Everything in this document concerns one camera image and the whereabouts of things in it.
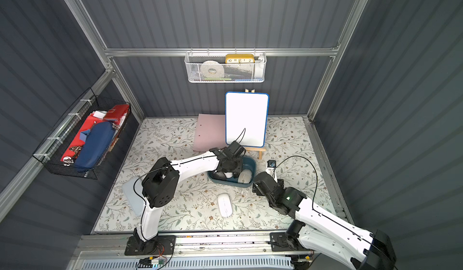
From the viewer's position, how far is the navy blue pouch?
65 cm

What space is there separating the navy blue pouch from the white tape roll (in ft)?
1.55

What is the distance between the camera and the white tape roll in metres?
0.84
